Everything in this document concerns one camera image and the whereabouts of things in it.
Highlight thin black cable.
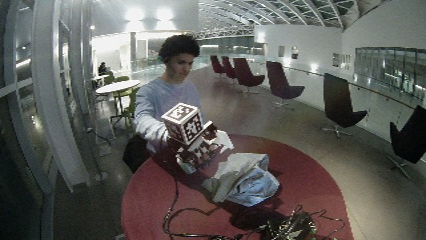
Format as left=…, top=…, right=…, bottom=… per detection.
left=305, top=204, right=348, bottom=240

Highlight green chair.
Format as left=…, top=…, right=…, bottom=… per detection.
left=111, top=75, right=135, bottom=115
left=121, top=87, right=141, bottom=129

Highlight black chair backrest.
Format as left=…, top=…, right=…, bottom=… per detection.
left=121, top=133, right=153, bottom=175

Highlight black swivel armchair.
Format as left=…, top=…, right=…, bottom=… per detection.
left=385, top=104, right=426, bottom=180
left=321, top=72, right=369, bottom=139

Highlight light blue crumpled cloth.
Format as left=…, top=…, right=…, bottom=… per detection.
left=225, top=154, right=281, bottom=208

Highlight white round table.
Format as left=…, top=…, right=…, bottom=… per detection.
left=95, top=79, right=143, bottom=126

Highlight beige crumpled cloth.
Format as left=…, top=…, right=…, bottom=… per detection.
left=201, top=152, right=270, bottom=204

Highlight glass window panel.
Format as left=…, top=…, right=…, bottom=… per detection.
left=353, top=46, right=426, bottom=101

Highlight framed wall pictures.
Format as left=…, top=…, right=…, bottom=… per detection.
left=330, top=52, right=353, bottom=71

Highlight white marker cube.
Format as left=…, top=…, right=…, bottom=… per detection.
left=160, top=102, right=205, bottom=146

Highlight maroon swivel armchair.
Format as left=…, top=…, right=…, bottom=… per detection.
left=232, top=57, right=266, bottom=95
left=265, top=60, right=306, bottom=110
left=221, top=55, right=238, bottom=81
left=209, top=54, right=226, bottom=77

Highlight black electronic device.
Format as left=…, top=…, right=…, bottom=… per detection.
left=264, top=209, right=320, bottom=240

